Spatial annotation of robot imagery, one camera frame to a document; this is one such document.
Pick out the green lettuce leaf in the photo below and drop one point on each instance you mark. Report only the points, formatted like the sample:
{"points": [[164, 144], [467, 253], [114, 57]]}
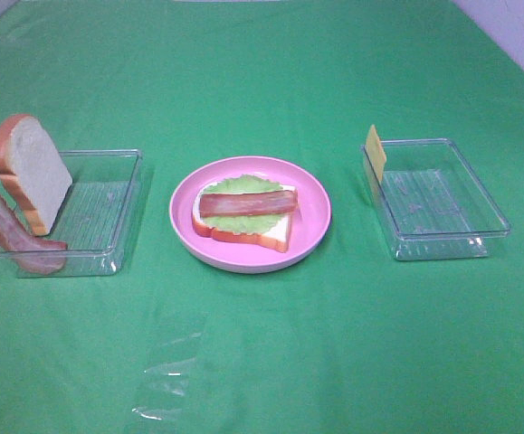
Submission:
{"points": [[274, 224]]}

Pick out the bread slice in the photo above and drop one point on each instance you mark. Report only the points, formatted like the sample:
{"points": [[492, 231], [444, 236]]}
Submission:
{"points": [[265, 240], [32, 171]]}

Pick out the bacon strip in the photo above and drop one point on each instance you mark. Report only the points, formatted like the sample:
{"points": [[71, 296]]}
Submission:
{"points": [[247, 204], [14, 237]]}

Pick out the pink round plate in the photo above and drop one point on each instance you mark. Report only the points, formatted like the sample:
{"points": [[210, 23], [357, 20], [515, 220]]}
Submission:
{"points": [[310, 223]]}

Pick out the yellow cheese slice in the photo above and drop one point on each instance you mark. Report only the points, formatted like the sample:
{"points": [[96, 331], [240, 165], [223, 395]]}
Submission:
{"points": [[375, 153]]}

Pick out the green tablecloth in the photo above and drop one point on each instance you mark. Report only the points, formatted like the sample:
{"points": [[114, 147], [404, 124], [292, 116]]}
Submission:
{"points": [[349, 340]]}

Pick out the right clear plastic tray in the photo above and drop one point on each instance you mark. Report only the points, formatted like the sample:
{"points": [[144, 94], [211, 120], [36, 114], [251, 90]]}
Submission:
{"points": [[430, 204]]}

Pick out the clear plastic tray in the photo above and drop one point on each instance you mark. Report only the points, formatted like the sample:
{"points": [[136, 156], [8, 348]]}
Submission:
{"points": [[99, 217], [430, 204]]}

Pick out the left clear plastic tray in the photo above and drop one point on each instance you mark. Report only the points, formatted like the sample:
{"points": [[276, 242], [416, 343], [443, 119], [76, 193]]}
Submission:
{"points": [[99, 217]]}

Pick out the clear tape patch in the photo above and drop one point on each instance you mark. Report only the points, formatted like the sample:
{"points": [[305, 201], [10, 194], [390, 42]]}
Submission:
{"points": [[164, 380]]}

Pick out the leaning bread slice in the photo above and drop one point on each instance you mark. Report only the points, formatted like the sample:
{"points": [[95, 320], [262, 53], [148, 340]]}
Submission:
{"points": [[32, 171]]}

